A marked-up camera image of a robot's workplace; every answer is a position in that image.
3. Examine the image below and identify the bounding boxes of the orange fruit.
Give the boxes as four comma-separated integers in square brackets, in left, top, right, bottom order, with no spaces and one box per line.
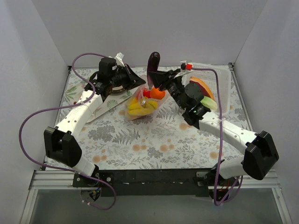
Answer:
[150,88,166,100]

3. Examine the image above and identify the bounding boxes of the red apple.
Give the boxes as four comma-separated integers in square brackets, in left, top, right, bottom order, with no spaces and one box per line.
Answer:
[142,89,150,98]

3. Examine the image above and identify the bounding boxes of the purple eggplant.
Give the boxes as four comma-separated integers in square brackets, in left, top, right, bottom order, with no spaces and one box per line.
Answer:
[147,51,160,90]

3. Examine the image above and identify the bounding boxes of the yellow banana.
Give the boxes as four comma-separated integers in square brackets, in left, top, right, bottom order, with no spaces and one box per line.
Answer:
[127,97,158,116]

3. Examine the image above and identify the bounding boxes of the clear zip top bag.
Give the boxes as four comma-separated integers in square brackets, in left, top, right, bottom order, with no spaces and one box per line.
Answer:
[124,84,170,121]

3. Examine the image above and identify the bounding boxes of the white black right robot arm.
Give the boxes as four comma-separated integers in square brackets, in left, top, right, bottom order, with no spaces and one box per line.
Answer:
[147,69,279,186]

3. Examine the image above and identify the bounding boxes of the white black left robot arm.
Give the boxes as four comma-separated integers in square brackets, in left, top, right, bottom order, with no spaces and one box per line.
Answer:
[44,53,146,187]

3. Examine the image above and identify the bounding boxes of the red brown sweet potato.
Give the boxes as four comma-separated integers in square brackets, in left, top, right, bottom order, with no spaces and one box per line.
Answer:
[189,77,214,100]

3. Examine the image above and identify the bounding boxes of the green lettuce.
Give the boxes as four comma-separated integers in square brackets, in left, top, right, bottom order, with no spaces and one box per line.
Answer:
[200,96,218,111]

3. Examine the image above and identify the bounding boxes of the white perforated plastic basket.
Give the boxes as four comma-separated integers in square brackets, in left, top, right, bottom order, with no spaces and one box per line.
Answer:
[182,63,231,116]

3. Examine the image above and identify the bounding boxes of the floral patterned tablecloth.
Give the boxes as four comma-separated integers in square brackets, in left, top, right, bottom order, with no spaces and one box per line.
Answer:
[51,65,261,170]

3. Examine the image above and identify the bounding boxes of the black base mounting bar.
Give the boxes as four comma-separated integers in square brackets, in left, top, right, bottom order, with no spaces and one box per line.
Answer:
[72,169,243,198]

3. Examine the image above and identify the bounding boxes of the aluminium frame rail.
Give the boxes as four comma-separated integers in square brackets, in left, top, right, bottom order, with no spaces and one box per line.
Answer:
[29,168,281,189]

